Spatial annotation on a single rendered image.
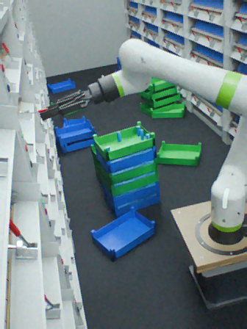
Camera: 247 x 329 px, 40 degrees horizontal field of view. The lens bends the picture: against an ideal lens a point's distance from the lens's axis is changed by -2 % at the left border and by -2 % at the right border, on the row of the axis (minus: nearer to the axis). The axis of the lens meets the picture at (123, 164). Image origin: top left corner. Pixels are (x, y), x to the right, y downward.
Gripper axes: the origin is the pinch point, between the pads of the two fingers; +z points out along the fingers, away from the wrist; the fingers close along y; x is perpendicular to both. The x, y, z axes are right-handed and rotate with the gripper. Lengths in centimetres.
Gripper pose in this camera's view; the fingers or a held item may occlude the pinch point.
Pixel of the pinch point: (49, 111)
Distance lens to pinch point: 128.1
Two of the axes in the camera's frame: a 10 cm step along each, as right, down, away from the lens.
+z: -9.3, 3.7, -0.5
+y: -2.4, -4.9, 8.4
